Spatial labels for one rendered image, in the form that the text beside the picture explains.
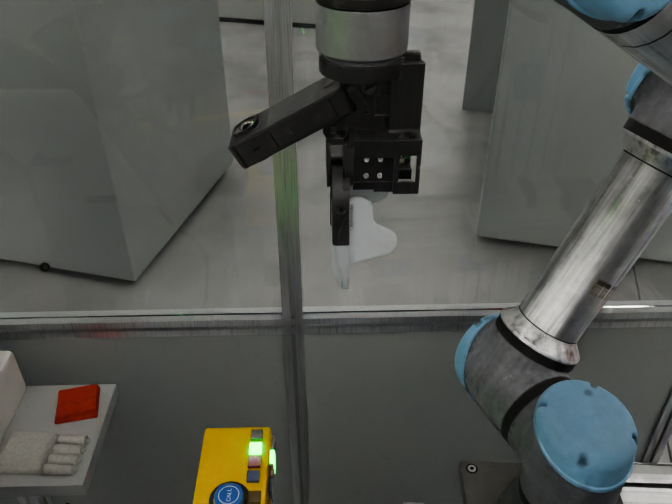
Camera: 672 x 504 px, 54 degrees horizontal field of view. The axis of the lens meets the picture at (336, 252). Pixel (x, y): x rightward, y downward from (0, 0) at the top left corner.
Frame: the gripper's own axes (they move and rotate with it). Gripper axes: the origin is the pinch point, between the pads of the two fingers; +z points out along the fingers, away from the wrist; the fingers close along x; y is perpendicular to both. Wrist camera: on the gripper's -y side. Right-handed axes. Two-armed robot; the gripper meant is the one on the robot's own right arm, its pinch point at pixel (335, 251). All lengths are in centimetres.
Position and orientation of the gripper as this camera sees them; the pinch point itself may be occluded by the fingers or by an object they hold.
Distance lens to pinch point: 65.4
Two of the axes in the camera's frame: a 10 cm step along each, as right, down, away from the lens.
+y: 10.0, -0.2, 0.2
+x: -0.3, -5.8, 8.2
